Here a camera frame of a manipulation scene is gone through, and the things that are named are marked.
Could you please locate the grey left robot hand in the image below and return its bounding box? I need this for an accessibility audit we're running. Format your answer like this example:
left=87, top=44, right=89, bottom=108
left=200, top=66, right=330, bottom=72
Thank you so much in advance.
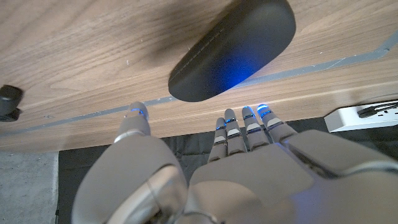
left=71, top=101, right=398, bottom=224

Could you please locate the black spring clamp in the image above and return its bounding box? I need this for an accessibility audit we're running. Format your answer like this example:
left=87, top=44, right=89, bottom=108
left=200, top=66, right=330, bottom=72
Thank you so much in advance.
left=0, top=84, right=24, bottom=123

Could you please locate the black fabric backdrop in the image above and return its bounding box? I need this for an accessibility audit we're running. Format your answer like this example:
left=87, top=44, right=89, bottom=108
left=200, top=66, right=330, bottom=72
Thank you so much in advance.
left=55, top=116, right=398, bottom=224

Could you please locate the black glasses case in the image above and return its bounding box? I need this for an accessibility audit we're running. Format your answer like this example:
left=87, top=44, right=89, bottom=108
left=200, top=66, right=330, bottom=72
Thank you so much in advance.
left=167, top=0, right=297, bottom=103

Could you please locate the white power strip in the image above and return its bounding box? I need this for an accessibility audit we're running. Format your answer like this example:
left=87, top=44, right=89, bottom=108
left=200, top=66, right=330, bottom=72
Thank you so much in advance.
left=323, top=100, right=398, bottom=133

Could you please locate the black power strip plug cable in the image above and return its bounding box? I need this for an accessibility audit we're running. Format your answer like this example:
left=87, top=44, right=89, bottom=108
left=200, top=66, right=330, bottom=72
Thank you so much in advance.
left=356, top=102, right=398, bottom=119

